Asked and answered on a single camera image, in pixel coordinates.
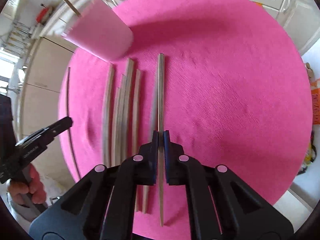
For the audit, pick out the red container on counter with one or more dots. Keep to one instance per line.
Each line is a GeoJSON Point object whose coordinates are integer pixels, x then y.
{"type": "Point", "coordinates": [44, 14]}

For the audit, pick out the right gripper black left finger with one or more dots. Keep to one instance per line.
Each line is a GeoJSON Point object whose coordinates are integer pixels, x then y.
{"type": "Point", "coordinates": [102, 204]}

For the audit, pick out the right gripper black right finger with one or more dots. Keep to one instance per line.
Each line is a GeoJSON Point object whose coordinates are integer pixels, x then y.
{"type": "Point", "coordinates": [220, 204]}

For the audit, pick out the pink chopstick holder cup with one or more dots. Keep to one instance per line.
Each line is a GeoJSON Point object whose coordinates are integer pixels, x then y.
{"type": "Point", "coordinates": [99, 31]}

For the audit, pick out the hanging utensil rack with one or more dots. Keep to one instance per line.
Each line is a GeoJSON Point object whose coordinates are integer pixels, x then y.
{"type": "Point", "coordinates": [18, 39]}

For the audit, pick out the pink round table cloth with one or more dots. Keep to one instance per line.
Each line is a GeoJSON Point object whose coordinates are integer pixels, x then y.
{"type": "Point", "coordinates": [236, 89]}

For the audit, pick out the person's left hand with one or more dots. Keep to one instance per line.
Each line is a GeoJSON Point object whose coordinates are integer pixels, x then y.
{"type": "Point", "coordinates": [16, 188]}

